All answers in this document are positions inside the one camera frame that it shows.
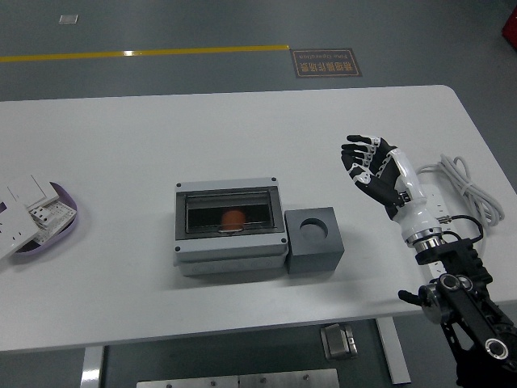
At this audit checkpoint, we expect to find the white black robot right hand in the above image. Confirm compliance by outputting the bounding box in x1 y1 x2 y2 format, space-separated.
340 133 441 243

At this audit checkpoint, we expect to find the orange cylinder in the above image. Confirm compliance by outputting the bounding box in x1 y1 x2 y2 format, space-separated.
221 209 246 228

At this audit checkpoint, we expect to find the grey electrical box with flap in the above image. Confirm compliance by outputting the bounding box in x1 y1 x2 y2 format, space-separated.
173 176 289 277

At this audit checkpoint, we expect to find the grey cube with round hole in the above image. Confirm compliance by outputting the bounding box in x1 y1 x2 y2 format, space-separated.
284 207 345 276

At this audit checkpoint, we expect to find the brown floor sign sticker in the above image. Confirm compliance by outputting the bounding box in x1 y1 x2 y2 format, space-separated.
291 48 364 78

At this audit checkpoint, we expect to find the metal floor hatch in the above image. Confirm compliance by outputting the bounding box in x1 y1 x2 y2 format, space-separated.
320 323 359 361

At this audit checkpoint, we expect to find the red object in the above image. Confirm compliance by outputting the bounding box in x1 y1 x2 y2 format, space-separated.
500 6 517 41

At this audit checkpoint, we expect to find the yellow floor tape line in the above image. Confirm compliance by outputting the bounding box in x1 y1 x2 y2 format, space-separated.
0 44 291 64

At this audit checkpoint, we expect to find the white gridded panel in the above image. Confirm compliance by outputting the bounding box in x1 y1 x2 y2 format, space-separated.
34 200 78 246

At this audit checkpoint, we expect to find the purple tray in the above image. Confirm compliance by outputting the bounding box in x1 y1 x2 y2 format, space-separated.
7 181 80 266

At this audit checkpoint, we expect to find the small white socket module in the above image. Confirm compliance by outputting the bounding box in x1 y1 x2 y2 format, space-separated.
28 205 53 226

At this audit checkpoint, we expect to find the large white socket panel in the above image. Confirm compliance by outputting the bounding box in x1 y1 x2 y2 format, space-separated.
0 189 42 260

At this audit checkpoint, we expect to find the white power strip cord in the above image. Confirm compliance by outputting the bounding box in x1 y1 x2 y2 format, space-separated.
414 153 508 254

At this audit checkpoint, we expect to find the steel base plate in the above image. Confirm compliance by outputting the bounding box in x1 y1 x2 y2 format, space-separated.
237 368 340 388
136 374 240 388

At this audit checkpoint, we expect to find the white switch panel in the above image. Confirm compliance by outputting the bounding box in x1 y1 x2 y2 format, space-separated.
6 174 61 211

